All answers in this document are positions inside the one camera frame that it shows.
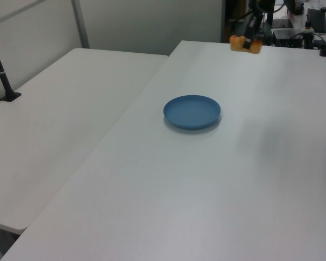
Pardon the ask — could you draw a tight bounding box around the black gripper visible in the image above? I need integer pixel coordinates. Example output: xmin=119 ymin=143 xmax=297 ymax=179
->
xmin=242 ymin=0 xmax=274 ymax=52

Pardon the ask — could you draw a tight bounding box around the orange glazed bread roll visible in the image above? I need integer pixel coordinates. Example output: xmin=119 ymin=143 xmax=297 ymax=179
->
xmin=229 ymin=35 xmax=263 ymax=54

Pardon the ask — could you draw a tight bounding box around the grey metal box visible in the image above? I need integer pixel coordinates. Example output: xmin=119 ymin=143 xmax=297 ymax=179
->
xmin=272 ymin=28 xmax=303 ymax=47

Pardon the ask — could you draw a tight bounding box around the emergency stop button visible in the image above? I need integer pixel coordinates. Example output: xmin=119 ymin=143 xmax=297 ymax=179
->
xmin=303 ymin=21 xmax=315 ymax=50

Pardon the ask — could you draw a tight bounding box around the black laptop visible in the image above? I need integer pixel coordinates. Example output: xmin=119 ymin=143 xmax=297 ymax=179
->
xmin=305 ymin=8 xmax=326 ymax=34

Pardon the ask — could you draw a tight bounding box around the blue round plate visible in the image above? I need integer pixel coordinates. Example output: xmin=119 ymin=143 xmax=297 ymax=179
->
xmin=162 ymin=94 xmax=222 ymax=131

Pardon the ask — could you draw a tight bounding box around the white side table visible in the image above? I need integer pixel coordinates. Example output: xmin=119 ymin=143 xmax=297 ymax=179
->
xmin=0 ymin=47 xmax=170 ymax=261

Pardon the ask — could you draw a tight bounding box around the grey partition post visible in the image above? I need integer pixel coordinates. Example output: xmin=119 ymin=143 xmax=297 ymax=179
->
xmin=71 ymin=0 xmax=91 ymax=50

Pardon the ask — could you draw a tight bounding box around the black camera stand with cable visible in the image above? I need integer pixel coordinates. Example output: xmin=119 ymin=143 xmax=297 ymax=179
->
xmin=0 ymin=27 xmax=22 ymax=103

